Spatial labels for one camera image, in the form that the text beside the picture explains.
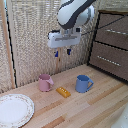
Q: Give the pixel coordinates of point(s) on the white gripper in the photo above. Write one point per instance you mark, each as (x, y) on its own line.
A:
(63, 39)

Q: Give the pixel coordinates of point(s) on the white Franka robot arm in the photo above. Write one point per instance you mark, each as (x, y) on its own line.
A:
(71, 11)

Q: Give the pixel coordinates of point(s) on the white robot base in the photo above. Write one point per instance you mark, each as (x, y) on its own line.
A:
(120, 118)

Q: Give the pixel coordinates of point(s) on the dark brown drawer cabinet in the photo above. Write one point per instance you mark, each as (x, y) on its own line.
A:
(100, 40)

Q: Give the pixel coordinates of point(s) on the brown drawer front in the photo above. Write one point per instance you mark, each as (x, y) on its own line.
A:
(110, 68)
(115, 25)

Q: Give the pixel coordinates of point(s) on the bamboo screen panel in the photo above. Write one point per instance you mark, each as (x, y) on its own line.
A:
(83, 53)
(4, 50)
(33, 40)

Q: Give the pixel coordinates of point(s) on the pink mug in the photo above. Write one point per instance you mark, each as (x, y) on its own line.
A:
(44, 82)

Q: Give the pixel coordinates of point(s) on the blue mug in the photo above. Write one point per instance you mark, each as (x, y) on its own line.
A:
(82, 84)

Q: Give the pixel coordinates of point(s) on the yellow rectangular block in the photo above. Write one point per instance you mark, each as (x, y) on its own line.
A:
(63, 92)

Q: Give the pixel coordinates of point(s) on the white plate with patterned rim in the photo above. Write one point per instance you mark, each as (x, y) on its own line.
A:
(14, 110)

